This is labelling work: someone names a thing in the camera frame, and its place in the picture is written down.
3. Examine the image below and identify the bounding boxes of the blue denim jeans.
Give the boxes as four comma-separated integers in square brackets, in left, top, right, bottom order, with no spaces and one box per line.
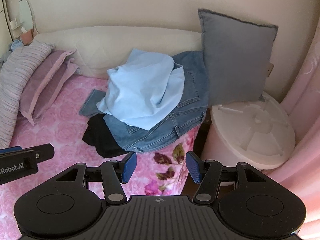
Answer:
[79,51,209,153]

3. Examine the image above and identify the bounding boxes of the striped grey duvet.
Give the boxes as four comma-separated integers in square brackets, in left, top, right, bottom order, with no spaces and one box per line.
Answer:
[0,41,54,149]

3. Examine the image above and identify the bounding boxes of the light blue shirt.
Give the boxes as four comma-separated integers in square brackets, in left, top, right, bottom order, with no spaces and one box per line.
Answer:
[97,49,185,131]

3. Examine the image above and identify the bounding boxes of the oval white mirror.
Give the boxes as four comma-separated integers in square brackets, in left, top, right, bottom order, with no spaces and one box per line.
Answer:
[18,0,36,34]

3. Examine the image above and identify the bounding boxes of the pink box on shelf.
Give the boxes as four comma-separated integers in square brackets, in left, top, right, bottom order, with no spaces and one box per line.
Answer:
[20,29,34,46]

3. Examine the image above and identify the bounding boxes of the black garment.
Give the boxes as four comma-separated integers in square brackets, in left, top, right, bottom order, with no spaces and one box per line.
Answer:
[82,114,129,158]

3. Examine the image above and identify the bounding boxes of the grey square cushion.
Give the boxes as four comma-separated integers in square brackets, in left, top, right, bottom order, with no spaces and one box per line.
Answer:
[197,9,278,105]

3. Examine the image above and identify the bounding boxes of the pink rose blanket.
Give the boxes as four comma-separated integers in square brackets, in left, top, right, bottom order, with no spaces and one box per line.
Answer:
[1,75,199,239]

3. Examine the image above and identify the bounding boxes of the pink curtain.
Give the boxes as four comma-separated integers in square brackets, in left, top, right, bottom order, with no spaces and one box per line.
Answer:
[269,29,319,239]

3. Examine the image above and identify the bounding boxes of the cream padded headboard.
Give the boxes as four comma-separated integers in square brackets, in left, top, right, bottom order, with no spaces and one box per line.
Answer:
[35,26,202,79]

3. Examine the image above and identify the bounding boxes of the white foam round stool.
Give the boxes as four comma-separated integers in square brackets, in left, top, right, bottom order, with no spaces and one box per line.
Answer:
[201,93,295,171]

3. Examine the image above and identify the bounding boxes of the purple pillow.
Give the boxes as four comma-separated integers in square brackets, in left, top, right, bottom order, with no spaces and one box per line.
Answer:
[19,49,78,126]

